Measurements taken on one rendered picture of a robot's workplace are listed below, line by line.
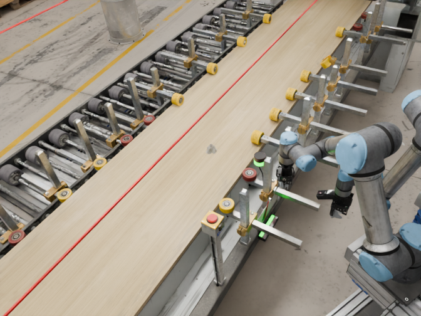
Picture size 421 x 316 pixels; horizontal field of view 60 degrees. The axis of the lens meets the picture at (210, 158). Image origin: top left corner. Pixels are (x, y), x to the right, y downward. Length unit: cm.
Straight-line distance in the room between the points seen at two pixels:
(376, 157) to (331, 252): 171
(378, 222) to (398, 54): 304
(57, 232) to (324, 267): 178
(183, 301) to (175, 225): 39
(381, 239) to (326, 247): 153
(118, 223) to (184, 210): 34
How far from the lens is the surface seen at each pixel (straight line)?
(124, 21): 555
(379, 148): 124
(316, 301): 267
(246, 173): 205
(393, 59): 426
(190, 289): 200
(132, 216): 196
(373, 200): 130
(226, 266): 195
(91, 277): 183
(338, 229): 300
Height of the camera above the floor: 241
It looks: 44 degrees down
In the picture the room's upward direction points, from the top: 6 degrees counter-clockwise
